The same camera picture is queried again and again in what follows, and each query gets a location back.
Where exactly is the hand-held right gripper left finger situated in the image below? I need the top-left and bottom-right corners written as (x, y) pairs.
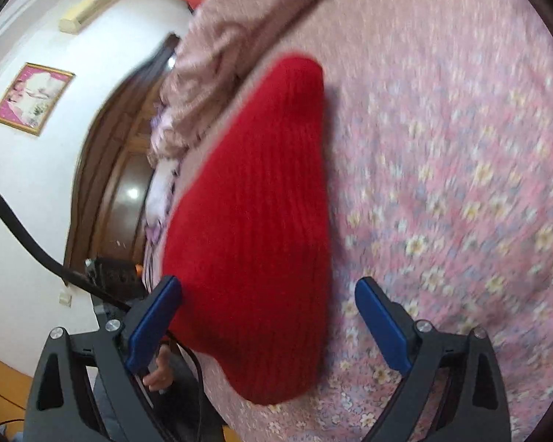
top-left (25, 275), bottom-right (183, 442)

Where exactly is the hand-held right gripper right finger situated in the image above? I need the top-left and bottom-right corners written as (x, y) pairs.
top-left (355, 277), bottom-right (512, 442)

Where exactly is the red knitted sweater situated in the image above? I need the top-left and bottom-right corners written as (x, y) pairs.
top-left (163, 54), bottom-right (333, 406)

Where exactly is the person's left hand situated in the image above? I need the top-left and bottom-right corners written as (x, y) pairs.
top-left (143, 345), bottom-right (175, 394)

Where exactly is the white purple floral pillow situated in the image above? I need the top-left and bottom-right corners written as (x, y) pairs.
top-left (143, 106), bottom-right (186, 246)

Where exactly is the dark wooden headboard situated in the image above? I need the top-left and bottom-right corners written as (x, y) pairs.
top-left (65, 32), bottom-right (181, 286)

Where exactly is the pink floral bedsheet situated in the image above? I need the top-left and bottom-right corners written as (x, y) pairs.
top-left (140, 0), bottom-right (553, 442)

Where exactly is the pink quilt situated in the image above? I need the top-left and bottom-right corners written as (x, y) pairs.
top-left (147, 0), bottom-right (374, 166)

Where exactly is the black cable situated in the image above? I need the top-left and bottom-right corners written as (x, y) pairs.
top-left (0, 176), bottom-right (132, 312)
top-left (165, 329), bottom-right (209, 442)

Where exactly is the gold framed wall picture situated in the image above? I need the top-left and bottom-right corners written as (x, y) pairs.
top-left (0, 62), bottom-right (76, 137)

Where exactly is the cream wall air conditioner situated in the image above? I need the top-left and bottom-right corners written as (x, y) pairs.
top-left (59, 0), bottom-right (126, 34)

